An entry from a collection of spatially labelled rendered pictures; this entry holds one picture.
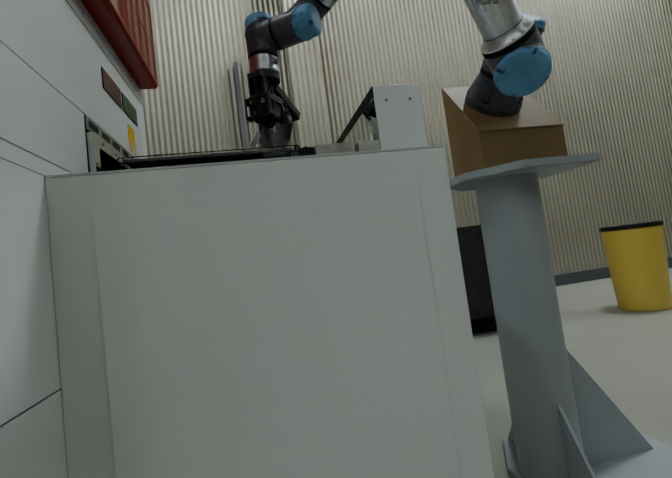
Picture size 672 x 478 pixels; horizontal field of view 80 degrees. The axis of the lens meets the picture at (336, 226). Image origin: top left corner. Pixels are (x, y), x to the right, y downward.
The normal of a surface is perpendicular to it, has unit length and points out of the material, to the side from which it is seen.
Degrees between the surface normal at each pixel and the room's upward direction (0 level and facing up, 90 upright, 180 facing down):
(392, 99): 90
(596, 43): 90
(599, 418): 90
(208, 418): 90
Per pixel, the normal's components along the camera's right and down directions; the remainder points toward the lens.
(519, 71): -0.12, 0.75
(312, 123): 0.18, -0.10
